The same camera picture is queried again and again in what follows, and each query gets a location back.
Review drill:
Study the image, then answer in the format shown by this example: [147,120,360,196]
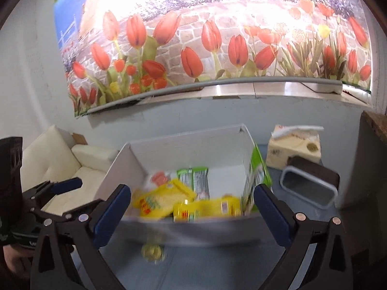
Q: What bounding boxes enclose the small yellow green packet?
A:
[172,196,242,222]

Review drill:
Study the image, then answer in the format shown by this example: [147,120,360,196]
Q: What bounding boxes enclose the amber jelly cup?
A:
[141,238,165,264]

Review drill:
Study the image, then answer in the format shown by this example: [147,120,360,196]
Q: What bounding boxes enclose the yellow snack bag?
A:
[133,179,197,220]

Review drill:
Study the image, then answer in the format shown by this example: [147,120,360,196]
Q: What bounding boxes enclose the pink jelly cup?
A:
[150,171,170,187]

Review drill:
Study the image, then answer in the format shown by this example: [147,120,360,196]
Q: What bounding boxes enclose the green snack bar packet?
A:
[177,167,210,200]

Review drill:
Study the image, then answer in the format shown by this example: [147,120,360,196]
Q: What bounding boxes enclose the person's left hand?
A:
[3,244,34,279]

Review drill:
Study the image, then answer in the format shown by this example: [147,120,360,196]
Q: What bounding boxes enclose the cream leather sofa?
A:
[21,126,118,215]

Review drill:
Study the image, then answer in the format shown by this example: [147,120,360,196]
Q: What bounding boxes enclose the green snack bag in box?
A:
[241,144,272,215]

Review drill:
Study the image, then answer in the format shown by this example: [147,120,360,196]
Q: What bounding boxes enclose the tissue box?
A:
[266,125,324,170]

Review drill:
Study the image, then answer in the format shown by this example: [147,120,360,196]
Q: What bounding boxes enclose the white cardboard box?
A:
[95,124,272,246]

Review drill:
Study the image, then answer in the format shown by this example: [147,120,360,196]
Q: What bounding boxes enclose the wooden side shelf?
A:
[361,111,387,145]

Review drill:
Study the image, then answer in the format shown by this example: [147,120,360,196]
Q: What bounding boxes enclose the tulip landscape wall poster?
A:
[54,0,372,116]

